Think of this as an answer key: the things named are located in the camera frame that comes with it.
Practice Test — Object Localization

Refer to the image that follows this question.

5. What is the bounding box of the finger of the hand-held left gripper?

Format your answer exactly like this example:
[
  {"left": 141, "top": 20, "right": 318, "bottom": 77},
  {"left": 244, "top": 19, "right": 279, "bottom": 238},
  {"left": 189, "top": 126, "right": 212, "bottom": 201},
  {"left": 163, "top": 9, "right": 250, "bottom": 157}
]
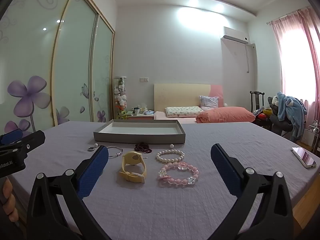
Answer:
[
  {"left": 0, "top": 128, "right": 23, "bottom": 145},
  {"left": 0, "top": 130, "right": 46, "bottom": 156}
]

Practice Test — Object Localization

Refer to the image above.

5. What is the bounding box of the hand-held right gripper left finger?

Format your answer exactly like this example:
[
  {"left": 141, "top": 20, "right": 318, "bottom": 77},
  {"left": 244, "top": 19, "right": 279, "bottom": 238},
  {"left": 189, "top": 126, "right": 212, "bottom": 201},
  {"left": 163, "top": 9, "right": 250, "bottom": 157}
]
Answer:
[{"left": 26, "top": 145, "right": 109, "bottom": 240}]

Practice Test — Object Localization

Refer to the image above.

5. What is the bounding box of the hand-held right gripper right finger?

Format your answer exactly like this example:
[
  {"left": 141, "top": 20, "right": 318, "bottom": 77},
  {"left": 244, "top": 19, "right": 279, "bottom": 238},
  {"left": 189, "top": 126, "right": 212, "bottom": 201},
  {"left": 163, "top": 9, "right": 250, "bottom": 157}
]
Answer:
[{"left": 211, "top": 143, "right": 294, "bottom": 240}]

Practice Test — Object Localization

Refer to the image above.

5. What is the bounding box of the silver bangle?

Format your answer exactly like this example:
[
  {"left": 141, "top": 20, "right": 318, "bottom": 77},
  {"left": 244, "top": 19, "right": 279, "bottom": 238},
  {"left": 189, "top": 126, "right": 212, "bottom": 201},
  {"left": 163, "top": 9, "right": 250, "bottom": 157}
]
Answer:
[{"left": 107, "top": 146, "right": 124, "bottom": 159}]

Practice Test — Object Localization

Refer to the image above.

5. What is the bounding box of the yellow hair claw clip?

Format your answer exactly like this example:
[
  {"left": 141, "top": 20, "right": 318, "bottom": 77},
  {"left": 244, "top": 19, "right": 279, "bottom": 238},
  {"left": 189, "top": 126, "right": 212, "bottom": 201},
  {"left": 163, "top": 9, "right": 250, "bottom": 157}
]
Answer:
[{"left": 119, "top": 151, "right": 147, "bottom": 183}]

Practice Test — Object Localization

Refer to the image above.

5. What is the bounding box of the pink bead bracelet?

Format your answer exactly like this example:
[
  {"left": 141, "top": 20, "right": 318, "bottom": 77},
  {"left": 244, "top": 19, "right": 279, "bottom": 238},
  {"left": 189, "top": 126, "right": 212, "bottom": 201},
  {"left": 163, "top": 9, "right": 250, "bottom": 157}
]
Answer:
[{"left": 157, "top": 162, "right": 200, "bottom": 188}]

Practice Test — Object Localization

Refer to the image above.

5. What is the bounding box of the grey shallow tray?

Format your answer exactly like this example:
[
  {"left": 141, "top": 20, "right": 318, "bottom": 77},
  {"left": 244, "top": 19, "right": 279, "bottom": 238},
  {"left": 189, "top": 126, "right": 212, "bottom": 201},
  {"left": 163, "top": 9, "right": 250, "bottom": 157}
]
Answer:
[{"left": 93, "top": 119, "right": 186, "bottom": 145}]

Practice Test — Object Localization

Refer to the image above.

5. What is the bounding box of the white pearl bracelet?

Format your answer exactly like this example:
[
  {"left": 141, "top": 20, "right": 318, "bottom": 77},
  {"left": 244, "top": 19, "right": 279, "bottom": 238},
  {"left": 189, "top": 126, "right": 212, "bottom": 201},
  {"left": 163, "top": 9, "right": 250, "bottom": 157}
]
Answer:
[{"left": 155, "top": 149, "right": 185, "bottom": 163}]

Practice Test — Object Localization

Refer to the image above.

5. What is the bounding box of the person's left hand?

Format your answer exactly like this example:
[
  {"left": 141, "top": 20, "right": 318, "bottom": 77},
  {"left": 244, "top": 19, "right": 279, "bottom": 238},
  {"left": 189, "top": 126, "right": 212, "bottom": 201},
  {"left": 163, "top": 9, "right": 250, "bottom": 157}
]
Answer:
[{"left": 0, "top": 177, "right": 19, "bottom": 223}]

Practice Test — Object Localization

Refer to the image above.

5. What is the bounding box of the folded pink quilt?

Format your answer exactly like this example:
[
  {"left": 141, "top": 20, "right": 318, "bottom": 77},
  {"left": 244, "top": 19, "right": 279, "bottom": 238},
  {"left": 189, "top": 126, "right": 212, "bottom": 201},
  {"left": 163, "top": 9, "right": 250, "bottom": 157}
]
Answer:
[{"left": 195, "top": 107, "right": 256, "bottom": 124}]

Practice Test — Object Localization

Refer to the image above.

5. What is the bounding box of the colourful toy pile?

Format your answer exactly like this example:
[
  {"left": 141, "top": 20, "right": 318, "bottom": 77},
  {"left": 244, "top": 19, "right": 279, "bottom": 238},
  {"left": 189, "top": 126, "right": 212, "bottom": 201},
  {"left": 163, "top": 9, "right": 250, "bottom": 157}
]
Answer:
[{"left": 254, "top": 107, "right": 272, "bottom": 121}]

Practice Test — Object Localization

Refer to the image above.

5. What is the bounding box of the small purple pillow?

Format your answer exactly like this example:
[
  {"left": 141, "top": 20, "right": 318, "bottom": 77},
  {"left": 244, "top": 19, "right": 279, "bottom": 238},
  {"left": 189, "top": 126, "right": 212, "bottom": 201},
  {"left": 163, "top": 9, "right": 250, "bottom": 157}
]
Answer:
[{"left": 199, "top": 96, "right": 220, "bottom": 110}]

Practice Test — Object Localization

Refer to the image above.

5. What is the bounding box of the white patterned pillow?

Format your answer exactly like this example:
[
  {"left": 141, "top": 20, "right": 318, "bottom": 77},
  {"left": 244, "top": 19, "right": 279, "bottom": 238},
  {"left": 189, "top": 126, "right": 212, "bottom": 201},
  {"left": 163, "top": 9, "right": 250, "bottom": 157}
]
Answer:
[{"left": 164, "top": 106, "right": 205, "bottom": 118}]

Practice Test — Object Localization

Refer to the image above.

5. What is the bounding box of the grey chair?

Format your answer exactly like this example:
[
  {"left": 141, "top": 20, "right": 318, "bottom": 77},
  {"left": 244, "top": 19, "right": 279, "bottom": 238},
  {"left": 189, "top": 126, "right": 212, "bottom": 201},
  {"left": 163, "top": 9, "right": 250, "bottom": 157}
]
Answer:
[{"left": 267, "top": 96, "right": 293, "bottom": 133}]

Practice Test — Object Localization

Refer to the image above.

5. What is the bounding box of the pink beige nightstand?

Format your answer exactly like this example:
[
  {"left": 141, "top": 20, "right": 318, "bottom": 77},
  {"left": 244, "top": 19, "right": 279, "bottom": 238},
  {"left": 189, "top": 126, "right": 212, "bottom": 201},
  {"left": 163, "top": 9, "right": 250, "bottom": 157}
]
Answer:
[{"left": 126, "top": 111, "right": 155, "bottom": 121}]

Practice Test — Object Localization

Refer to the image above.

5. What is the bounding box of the dark wooden chair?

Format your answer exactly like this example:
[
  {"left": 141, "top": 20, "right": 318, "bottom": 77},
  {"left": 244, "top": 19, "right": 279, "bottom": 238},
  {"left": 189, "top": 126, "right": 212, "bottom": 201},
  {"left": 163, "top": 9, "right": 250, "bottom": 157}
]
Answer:
[{"left": 250, "top": 91, "right": 265, "bottom": 124}]

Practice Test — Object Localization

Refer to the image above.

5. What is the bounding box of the smartphone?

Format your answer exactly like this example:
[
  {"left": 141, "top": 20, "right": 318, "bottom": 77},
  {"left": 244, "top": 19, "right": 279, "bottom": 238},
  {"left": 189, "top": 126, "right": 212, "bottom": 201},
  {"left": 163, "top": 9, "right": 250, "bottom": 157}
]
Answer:
[{"left": 291, "top": 147, "right": 317, "bottom": 168}]

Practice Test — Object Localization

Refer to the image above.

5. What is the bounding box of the clear tube of plush toys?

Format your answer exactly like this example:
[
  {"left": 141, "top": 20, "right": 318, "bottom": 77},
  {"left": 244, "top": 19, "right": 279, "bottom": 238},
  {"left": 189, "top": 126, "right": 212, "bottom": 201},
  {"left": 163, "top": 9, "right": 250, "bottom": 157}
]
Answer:
[{"left": 114, "top": 76, "right": 128, "bottom": 117}]

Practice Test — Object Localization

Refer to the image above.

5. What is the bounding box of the pink bed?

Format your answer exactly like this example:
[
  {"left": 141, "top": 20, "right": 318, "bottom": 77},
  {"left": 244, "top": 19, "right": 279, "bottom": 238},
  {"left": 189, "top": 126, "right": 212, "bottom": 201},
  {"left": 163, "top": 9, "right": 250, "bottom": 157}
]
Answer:
[{"left": 153, "top": 110, "right": 250, "bottom": 124}]

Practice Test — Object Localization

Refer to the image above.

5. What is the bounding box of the floral sliding door wardrobe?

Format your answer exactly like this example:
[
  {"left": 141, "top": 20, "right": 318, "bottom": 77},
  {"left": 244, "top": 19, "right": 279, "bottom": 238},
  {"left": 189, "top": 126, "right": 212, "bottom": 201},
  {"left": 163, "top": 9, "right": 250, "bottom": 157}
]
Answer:
[{"left": 0, "top": 0, "right": 115, "bottom": 137}]

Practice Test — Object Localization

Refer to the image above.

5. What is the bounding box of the beige pink headboard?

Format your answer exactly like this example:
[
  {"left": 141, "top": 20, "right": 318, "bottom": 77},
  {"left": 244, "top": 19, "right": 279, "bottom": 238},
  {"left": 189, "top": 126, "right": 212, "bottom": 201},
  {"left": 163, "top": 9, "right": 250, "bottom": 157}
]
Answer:
[{"left": 154, "top": 83, "right": 224, "bottom": 112}]

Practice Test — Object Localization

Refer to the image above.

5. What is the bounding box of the blue plush garment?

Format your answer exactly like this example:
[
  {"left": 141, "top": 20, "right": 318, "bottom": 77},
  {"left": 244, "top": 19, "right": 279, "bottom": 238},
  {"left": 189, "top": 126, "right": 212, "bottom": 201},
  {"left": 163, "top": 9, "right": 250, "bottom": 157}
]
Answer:
[{"left": 270, "top": 91, "right": 307, "bottom": 140}]

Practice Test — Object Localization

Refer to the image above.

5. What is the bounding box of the white pipe cover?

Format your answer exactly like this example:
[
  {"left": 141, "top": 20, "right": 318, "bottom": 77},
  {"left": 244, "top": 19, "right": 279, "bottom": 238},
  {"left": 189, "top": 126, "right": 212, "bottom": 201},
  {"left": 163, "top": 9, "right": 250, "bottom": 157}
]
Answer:
[{"left": 246, "top": 43, "right": 256, "bottom": 73}]

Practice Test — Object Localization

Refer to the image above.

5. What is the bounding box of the white air conditioner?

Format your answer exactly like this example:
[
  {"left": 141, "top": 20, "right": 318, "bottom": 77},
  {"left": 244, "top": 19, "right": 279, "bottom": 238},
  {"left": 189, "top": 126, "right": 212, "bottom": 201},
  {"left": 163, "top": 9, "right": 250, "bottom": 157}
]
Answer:
[{"left": 223, "top": 26, "right": 249, "bottom": 44}]

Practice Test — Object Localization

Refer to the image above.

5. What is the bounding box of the pink curtain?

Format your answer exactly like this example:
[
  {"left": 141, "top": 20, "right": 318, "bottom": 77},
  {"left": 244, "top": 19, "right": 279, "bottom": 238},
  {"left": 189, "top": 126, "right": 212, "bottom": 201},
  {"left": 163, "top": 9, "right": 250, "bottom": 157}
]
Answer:
[{"left": 271, "top": 6, "right": 320, "bottom": 153}]

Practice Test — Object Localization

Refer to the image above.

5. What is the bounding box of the dark red bead bracelet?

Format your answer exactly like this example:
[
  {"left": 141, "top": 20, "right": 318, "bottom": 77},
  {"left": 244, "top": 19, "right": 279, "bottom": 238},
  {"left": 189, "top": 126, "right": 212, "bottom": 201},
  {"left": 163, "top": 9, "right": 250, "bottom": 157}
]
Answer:
[{"left": 134, "top": 142, "right": 152, "bottom": 154}]

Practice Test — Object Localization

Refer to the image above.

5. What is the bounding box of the metal wire rack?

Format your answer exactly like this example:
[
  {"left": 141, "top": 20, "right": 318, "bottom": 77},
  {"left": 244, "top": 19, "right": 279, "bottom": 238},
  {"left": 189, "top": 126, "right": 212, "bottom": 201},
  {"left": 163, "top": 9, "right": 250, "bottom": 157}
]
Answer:
[{"left": 304, "top": 120, "right": 320, "bottom": 147}]

